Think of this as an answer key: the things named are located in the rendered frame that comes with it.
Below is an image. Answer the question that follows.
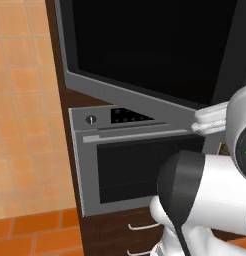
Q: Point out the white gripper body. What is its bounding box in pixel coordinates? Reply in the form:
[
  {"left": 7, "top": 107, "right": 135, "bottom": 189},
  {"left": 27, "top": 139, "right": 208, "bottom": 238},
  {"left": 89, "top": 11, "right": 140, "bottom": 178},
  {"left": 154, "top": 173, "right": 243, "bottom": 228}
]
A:
[{"left": 190, "top": 101, "right": 230, "bottom": 136}]

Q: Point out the grey oven door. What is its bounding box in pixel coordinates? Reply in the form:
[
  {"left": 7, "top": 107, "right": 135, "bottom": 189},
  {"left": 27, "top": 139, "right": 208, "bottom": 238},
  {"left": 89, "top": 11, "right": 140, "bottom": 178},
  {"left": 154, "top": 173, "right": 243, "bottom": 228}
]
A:
[{"left": 74, "top": 130, "right": 207, "bottom": 218}]

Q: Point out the black glass microwave door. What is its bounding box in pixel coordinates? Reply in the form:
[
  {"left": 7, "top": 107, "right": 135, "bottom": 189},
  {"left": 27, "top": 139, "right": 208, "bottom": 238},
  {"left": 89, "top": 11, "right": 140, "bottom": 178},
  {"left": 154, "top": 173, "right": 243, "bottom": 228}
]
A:
[{"left": 53, "top": 0, "right": 240, "bottom": 116}]

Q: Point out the dark oven knob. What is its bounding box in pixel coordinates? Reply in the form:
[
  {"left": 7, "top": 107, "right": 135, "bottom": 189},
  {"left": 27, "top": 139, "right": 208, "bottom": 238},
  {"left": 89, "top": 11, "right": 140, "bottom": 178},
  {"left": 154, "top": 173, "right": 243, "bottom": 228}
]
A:
[{"left": 85, "top": 114, "right": 98, "bottom": 126}]

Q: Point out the grey built-in oven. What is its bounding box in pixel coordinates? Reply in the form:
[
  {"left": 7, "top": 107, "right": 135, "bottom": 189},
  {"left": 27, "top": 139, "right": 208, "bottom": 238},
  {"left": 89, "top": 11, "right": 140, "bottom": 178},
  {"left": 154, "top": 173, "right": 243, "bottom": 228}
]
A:
[{"left": 68, "top": 104, "right": 229, "bottom": 218}]

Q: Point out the dark wood drawer front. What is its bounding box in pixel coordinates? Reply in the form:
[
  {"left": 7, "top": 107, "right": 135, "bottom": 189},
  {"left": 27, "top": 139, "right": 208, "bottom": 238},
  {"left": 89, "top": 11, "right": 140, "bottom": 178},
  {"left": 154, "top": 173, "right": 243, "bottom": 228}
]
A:
[
  {"left": 84, "top": 237, "right": 163, "bottom": 256},
  {"left": 82, "top": 207, "right": 165, "bottom": 244}
]

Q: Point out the dark wood cabinet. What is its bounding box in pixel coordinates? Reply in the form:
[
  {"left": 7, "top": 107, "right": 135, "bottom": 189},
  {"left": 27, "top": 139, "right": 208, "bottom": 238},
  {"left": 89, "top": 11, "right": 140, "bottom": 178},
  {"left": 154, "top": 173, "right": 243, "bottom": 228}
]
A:
[{"left": 44, "top": 0, "right": 246, "bottom": 256}]

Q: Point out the grey oven door handle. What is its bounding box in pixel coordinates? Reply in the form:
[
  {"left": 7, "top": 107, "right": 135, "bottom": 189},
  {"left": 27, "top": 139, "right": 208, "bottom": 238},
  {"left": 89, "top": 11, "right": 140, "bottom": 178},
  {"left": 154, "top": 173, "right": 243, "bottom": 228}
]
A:
[{"left": 82, "top": 128, "right": 197, "bottom": 145}]

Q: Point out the silver drawer handle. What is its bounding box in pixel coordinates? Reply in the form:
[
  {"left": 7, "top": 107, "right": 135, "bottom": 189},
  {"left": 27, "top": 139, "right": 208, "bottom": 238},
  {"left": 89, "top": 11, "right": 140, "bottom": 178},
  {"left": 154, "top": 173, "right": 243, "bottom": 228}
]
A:
[
  {"left": 126, "top": 249, "right": 153, "bottom": 256},
  {"left": 127, "top": 222, "right": 161, "bottom": 232}
]

